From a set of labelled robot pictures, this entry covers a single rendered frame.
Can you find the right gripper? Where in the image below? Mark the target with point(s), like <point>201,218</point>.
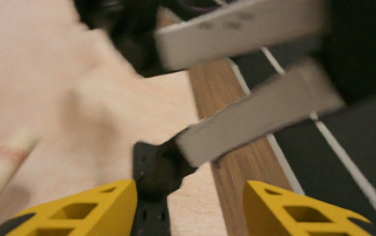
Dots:
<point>94,11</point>

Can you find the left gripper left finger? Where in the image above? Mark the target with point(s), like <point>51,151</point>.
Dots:
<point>107,210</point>

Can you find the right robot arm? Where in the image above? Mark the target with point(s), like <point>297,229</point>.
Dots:
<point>344,77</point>

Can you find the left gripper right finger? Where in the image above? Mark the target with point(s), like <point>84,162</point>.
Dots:
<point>272,211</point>

